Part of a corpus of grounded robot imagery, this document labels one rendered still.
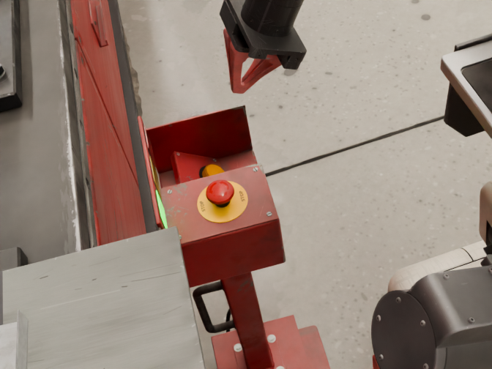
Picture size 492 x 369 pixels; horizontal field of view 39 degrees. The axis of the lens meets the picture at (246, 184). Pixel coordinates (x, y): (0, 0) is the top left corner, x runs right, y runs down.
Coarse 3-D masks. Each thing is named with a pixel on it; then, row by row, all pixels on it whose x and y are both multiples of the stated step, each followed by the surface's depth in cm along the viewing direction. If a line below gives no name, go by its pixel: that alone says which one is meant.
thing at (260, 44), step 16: (240, 0) 76; (256, 0) 71; (272, 0) 70; (288, 0) 70; (240, 16) 73; (256, 16) 71; (272, 16) 71; (288, 16) 71; (256, 32) 72; (272, 32) 72; (288, 32) 74; (256, 48) 70; (272, 48) 71; (288, 48) 72; (304, 48) 73
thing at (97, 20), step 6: (90, 0) 158; (90, 6) 155; (96, 6) 166; (90, 12) 154; (96, 12) 163; (102, 12) 162; (90, 18) 153; (96, 18) 160; (102, 18) 161; (96, 24) 157; (102, 24) 159; (96, 30) 154; (102, 30) 160; (96, 36) 154; (102, 36) 159; (102, 42) 157
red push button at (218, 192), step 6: (222, 180) 97; (210, 186) 96; (216, 186) 96; (222, 186) 96; (228, 186) 96; (210, 192) 95; (216, 192) 95; (222, 192) 95; (228, 192) 95; (210, 198) 95; (216, 198) 95; (222, 198) 95; (228, 198) 95; (216, 204) 97; (222, 204) 96
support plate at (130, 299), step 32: (64, 256) 69; (96, 256) 68; (128, 256) 68; (160, 256) 67; (32, 288) 67; (64, 288) 66; (96, 288) 66; (128, 288) 66; (160, 288) 65; (32, 320) 65; (64, 320) 64; (96, 320) 64; (128, 320) 64; (160, 320) 63; (192, 320) 63; (32, 352) 63; (64, 352) 62; (96, 352) 62; (128, 352) 62; (160, 352) 61; (192, 352) 61
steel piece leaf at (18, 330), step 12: (12, 324) 64; (24, 324) 64; (0, 336) 64; (12, 336) 64; (24, 336) 63; (0, 348) 63; (12, 348) 63; (24, 348) 62; (0, 360) 62; (12, 360) 62; (24, 360) 62
